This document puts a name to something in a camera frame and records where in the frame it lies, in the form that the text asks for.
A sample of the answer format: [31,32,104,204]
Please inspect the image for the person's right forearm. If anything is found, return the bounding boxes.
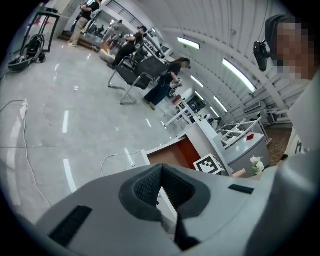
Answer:
[231,169,248,179]

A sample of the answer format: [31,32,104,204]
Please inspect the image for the white leg table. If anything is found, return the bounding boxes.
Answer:
[164,99,199,129]

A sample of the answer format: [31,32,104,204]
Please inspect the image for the black floor cleaning machine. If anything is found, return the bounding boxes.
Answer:
[7,33,48,73]

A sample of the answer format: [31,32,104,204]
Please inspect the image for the black metal frame stand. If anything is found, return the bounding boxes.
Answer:
[24,11,61,54]

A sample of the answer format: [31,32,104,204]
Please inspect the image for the black head camera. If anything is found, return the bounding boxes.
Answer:
[253,39,272,73]

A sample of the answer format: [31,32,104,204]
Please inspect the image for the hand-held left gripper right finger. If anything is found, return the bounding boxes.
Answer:
[161,164,274,252]

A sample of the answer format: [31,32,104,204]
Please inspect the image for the person's white shirt torso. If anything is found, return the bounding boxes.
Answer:
[246,72,320,256]

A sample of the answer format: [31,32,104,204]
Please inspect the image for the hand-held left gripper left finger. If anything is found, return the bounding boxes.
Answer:
[35,163,181,256]

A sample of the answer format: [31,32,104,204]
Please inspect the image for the white floor cable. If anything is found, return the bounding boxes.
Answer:
[0,99,53,209]
[100,150,142,177]

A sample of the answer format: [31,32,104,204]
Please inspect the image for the long ceiling light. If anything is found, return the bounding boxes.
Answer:
[190,74,205,89]
[213,95,229,113]
[176,36,201,50]
[221,58,258,93]

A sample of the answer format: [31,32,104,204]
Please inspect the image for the white drawer with brown inside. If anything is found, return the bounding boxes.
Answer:
[140,136,202,171]

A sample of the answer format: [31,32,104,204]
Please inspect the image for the person's head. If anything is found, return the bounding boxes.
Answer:
[274,15,316,81]

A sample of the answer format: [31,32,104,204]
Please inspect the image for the black head mount strap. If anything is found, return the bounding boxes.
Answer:
[264,14,288,62]

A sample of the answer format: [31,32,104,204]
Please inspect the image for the grey curved counter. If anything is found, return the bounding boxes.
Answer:
[219,132,271,172]

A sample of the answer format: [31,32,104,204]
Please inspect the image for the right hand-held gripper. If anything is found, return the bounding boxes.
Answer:
[193,154,226,176]

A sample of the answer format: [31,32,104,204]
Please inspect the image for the black mesh office chair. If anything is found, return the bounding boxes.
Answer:
[107,55,169,106]

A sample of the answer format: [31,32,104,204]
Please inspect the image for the white artificial flowers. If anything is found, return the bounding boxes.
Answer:
[250,155,265,175]

